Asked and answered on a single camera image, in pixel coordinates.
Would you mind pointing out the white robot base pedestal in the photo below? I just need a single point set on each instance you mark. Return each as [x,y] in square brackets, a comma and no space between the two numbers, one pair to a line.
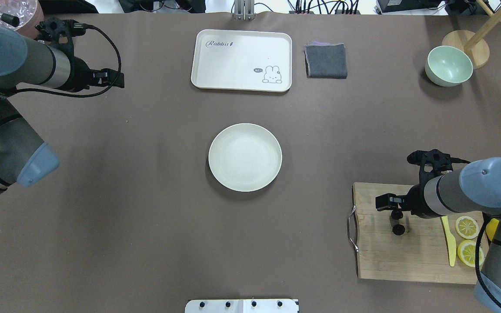
[243,306]

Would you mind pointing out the cream rabbit tray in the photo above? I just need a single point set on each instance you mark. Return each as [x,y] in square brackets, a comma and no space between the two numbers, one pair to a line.
[242,60]

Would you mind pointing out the grey folded cloth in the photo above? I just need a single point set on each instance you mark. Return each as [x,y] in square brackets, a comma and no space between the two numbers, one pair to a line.
[326,60]

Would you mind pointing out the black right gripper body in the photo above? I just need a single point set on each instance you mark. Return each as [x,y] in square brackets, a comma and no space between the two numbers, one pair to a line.
[416,201]

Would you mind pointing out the wooden mug tree stand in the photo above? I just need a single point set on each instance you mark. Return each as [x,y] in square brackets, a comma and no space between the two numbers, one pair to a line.
[473,43]

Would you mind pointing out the wooden cutting board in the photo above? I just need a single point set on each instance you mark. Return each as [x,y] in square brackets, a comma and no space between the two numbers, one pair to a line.
[419,255]

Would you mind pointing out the round cream plate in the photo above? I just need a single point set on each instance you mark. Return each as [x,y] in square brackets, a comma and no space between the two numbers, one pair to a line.
[245,157]

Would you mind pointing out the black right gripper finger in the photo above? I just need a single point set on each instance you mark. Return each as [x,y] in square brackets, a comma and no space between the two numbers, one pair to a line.
[391,202]

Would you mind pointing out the pink bowl of ice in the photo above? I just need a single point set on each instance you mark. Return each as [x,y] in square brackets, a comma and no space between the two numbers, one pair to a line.
[28,11]

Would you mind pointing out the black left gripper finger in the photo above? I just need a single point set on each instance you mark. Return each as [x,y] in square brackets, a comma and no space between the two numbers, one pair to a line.
[108,78]

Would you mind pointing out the yellow plastic knife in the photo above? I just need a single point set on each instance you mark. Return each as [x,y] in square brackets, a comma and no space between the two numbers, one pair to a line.
[450,241]

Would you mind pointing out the mint green bowl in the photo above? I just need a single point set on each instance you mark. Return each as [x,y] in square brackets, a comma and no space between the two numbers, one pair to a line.
[448,66]

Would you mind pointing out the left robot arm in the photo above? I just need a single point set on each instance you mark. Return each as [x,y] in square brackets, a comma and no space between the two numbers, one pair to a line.
[46,64]

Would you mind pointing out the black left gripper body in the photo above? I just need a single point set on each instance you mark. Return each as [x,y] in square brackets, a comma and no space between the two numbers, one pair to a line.
[79,76]

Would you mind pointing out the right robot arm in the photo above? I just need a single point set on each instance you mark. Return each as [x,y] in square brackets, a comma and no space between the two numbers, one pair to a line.
[450,185]

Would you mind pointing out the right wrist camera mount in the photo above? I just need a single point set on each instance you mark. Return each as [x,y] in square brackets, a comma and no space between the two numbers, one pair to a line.
[432,164]

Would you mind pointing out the aluminium frame post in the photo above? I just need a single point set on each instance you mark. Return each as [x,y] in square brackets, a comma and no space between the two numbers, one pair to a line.
[244,10]

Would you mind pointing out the lemon slice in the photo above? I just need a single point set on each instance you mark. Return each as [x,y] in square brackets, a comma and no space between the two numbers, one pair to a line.
[466,252]
[467,227]

